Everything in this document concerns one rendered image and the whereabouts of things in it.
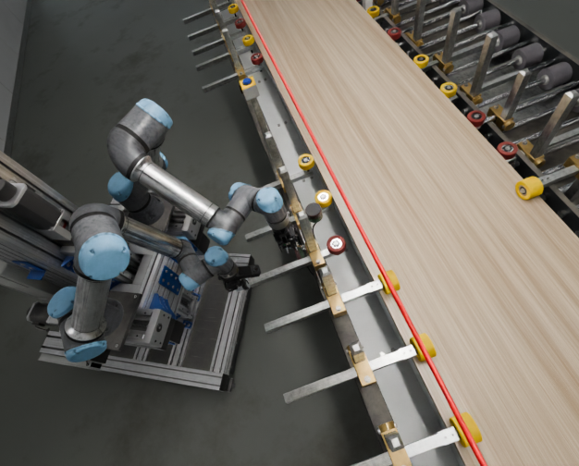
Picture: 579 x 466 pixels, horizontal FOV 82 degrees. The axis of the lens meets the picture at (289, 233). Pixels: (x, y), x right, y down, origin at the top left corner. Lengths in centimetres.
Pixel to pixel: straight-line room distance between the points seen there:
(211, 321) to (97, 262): 136
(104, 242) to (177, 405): 168
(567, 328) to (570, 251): 29
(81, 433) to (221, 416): 95
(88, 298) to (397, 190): 124
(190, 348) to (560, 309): 184
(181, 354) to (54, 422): 107
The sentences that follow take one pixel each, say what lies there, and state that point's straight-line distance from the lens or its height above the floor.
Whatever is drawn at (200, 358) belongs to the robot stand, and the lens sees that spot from 222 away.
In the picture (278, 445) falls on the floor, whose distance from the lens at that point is 224.
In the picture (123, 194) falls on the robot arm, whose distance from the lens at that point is 151.
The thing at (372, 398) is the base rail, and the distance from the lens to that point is 147.
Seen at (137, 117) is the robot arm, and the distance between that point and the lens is 116.
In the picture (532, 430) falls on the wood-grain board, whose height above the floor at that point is 90.
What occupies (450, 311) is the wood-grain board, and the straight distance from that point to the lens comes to 136.
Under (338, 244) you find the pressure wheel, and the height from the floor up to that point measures 90.
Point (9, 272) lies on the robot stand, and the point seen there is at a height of 120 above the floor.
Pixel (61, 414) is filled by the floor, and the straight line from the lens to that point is 297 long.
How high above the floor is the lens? 217
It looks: 58 degrees down
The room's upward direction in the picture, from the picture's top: 23 degrees counter-clockwise
